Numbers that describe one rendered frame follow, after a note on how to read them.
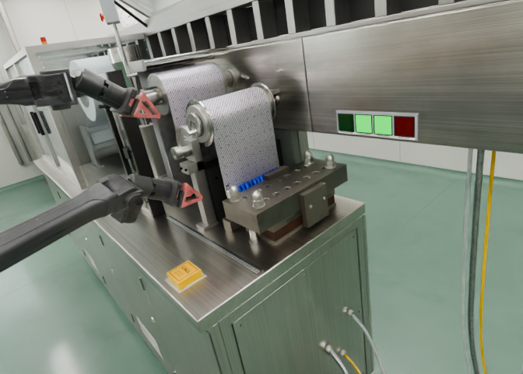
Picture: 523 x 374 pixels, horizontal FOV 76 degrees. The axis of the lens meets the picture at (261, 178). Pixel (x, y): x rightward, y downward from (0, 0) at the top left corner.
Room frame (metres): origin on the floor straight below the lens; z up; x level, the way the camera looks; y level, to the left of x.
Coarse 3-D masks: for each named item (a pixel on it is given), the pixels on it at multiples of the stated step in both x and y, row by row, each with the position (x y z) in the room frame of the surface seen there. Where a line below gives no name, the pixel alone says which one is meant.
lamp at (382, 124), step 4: (376, 116) 0.89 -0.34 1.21; (380, 116) 0.88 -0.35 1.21; (376, 120) 0.89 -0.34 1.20; (380, 120) 0.88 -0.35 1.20; (384, 120) 0.87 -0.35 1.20; (388, 120) 0.86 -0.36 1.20; (376, 124) 0.89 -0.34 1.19; (380, 124) 0.88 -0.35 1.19; (384, 124) 0.87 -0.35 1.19; (388, 124) 0.86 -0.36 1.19; (376, 128) 0.89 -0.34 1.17; (380, 128) 0.88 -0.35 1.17; (384, 128) 0.87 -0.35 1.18; (388, 128) 0.86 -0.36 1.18; (376, 132) 0.89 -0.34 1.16; (380, 132) 0.88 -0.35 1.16; (384, 132) 0.87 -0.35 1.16; (388, 132) 0.86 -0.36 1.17
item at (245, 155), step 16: (256, 128) 1.07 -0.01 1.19; (272, 128) 1.11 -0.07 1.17; (224, 144) 0.99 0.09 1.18; (240, 144) 1.02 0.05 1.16; (256, 144) 1.06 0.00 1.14; (272, 144) 1.10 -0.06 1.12; (224, 160) 0.98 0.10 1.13; (240, 160) 1.01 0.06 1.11; (256, 160) 1.05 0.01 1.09; (272, 160) 1.09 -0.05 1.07; (224, 176) 0.97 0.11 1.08; (240, 176) 1.01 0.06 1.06; (256, 176) 1.05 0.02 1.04
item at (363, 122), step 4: (356, 116) 0.94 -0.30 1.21; (360, 116) 0.93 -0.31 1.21; (364, 116) 0.92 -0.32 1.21; (368, 116) 0.91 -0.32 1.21; (356, 120) 0.94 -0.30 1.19; (360, 120) 0.93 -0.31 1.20; (364, 120) 0.92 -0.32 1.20; (368, 120) 0.91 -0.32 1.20; (356, 124) 0.94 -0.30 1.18; (360, 124) 0.93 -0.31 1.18; (364, 124) 0.92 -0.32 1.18; (368, 124) 0.91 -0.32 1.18; (356, 128) 0.94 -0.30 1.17; (360, 128) 0.93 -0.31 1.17; (364, 128) 0.92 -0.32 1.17; (368, 128) 0.91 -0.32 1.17; (368, 132) 0.91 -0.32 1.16
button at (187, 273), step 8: (184, 264) 0.77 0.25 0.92; (192, 264) 0.77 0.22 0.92; (168, 272) 0.75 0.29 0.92; (176, 272) 0.74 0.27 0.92; (184, 272) 0.74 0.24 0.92; (192, 272) 0.73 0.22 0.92; (200, 272) 0.74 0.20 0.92; (176, 280) 0.71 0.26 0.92; (184, 280) 0.71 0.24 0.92; (192, 280) 0.72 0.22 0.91
